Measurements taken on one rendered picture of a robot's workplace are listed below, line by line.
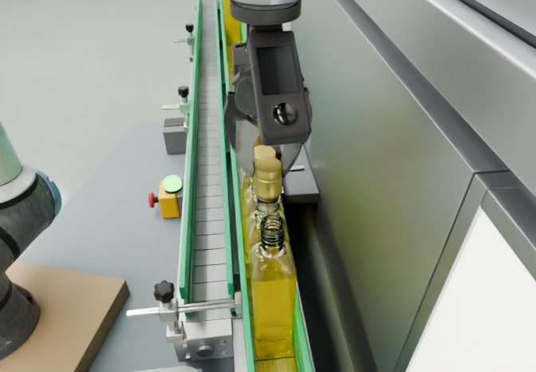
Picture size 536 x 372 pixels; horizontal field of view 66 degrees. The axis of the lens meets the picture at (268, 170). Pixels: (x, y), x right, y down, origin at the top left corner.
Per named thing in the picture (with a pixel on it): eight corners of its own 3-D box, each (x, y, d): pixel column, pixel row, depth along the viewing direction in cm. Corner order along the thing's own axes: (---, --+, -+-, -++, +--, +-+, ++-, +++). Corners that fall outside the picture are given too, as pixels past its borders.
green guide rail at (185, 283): (191, 316, 68) (184, 286, 63) (184, 317, 68) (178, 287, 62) (202, -2, 203) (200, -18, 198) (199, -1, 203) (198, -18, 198)
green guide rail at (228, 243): (235, 311, 68) (233, 282, 63) (230, 312, 68) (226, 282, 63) (216, -2, 204) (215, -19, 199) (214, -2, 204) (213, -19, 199)
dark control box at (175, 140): (193, 153, 125) (190, 130, 120) (167, 155, 125) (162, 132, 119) (194, 138, 132) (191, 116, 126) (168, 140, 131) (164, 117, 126)
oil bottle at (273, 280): (292, 352, 63) (298, 264, 50) (255, 357, 63) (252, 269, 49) (285, 319, 68) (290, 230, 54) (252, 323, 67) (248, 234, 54)
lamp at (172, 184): (182, 192, 100) (180, 184, 98) (163, 194, 100) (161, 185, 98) (183, 181, 104) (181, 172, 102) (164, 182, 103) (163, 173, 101)
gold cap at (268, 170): (282, 199, 52) (284, 172, 49) (255, 200, 52) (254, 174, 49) (279, 181, 55) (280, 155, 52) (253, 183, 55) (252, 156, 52)
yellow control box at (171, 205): (190, 217, 104) (187, 195, 99) (160, 219, 103) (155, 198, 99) (191, 199, 109) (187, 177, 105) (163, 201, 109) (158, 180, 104)
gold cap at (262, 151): (277, 183, 58) (277, 158, 55) (252, 185, 58) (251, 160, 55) (273, 168, 61) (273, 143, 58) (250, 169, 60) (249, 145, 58)
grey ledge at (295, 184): (316, 222, 98) (320, 187, 91) (279, 225, 97) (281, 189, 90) (269, 58, 172) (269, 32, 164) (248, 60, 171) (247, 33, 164)
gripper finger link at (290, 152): (299, 148, 57) (291, 89, 51) (307, 176, 52) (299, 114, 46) (277, 152, 57) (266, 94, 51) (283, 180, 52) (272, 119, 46)
